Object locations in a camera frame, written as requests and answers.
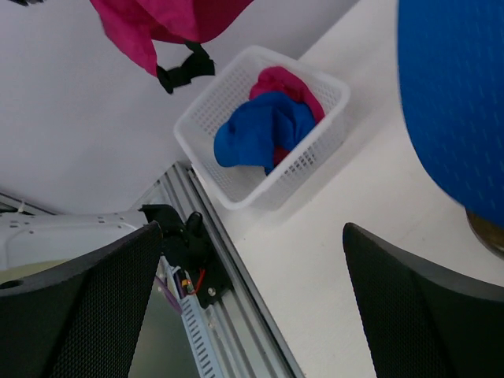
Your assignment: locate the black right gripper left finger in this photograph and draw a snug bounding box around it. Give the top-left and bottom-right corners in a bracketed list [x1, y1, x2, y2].
[1, 222, 162, 377]

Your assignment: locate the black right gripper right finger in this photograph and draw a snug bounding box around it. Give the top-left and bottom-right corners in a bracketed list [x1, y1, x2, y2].
[343, 223, 503, 377]

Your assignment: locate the white plastic basket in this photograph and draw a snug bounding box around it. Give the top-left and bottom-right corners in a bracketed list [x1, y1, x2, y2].
[174, 46, 350, 210]

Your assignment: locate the pink cap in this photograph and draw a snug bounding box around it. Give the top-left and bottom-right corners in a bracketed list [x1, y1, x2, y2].
[249, 66, 325, 167]
[91, 0, 250, 94]

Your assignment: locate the white slotted cable duct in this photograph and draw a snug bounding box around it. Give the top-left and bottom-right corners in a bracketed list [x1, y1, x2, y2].
[158, 258, 224, 378]

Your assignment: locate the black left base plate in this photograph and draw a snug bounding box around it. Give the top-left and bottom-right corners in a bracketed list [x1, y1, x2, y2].
[172, 246, 233, 309]

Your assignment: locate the blue cap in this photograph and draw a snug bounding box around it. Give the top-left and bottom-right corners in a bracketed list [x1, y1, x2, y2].
[213, 91, 317, 174]
[397, 1, 503, 225]

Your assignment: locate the aluminium mounting rail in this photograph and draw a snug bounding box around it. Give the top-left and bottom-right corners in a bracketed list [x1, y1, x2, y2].
[159, 162, 303, 377]

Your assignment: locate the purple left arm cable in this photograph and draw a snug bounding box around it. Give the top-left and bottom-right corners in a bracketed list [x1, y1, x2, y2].
[154, 275, 184, 316]

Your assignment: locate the dark brown round stand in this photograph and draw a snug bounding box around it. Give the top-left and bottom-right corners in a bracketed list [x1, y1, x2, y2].
[465, 209, 504, 258]

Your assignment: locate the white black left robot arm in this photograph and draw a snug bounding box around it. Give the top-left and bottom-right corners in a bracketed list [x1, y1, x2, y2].
[1, 204, 210, 271]

